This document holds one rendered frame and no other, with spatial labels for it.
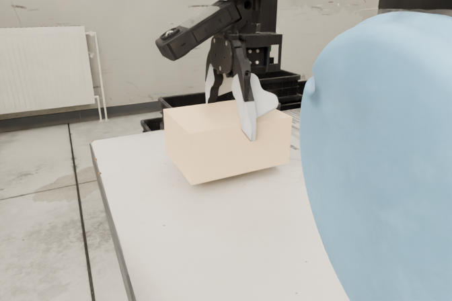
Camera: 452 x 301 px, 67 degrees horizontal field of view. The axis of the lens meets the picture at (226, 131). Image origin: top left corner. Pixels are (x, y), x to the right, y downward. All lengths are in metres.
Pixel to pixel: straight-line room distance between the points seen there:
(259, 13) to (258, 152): 0.20
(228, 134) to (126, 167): 0.19
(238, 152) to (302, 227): 0.13
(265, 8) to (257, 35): 0.04
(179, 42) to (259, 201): 0.23
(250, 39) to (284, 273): 0.29
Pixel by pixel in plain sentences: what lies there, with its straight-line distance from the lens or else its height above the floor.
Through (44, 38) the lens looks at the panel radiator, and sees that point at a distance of 2.90.
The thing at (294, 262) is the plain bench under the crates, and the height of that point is 0.70.
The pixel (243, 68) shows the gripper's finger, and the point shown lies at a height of 0.87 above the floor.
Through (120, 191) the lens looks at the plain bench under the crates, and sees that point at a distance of 0.51.
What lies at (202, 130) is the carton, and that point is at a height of 0.79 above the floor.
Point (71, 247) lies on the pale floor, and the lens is 1.62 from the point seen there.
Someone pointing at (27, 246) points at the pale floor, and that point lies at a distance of 1.70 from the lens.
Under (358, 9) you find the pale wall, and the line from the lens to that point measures 4.33.
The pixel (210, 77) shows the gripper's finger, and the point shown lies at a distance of 0.54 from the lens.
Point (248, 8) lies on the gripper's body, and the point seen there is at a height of 0.94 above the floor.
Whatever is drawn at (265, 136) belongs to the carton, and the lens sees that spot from 0.49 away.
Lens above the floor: 0.95
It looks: 21 degrees down
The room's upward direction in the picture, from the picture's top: straight up
